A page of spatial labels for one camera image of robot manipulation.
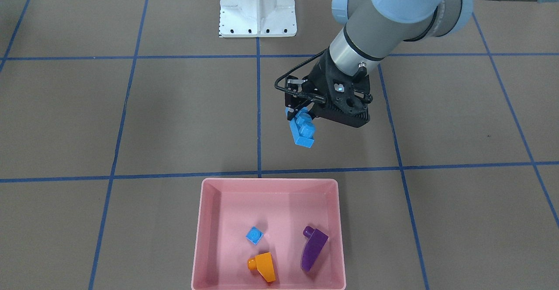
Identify purple long block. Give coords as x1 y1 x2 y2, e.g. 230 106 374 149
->
300 226 329 273

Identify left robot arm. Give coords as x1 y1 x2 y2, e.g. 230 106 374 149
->
274 0 558 130

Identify long blue studded block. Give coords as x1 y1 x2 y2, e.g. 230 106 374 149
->
289 107 316 148

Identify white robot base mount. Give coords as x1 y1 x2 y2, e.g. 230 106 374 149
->
218 0 297 38

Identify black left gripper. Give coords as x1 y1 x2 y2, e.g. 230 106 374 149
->
284 49 372 128

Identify orange sloped block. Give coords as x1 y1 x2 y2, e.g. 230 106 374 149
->
246 252 277 283

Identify pink plastic box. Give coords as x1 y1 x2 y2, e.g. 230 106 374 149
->
190 177 347 290

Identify small blue block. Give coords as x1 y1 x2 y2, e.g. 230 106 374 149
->
245 226 264 245

